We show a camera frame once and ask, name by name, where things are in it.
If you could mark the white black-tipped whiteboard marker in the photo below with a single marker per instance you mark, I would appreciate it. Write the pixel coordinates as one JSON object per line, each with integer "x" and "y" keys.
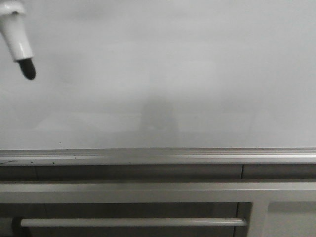
{"x": 12, "y": 29}

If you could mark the white whiteboard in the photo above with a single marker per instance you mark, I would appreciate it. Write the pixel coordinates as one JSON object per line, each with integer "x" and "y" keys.
{"x": 163, "y": 73}

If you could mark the aluminium whiteboard marker tray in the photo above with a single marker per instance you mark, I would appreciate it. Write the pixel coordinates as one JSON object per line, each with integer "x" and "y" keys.
{"x": 158, "y": 156}

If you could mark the white cabinet frame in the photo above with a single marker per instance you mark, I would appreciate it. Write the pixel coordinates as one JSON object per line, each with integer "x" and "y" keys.
{"x": 259, "y": 194}

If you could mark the white horizontal bar handle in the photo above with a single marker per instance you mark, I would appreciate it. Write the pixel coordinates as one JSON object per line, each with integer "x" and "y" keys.
{"x": 134, "y": 222}

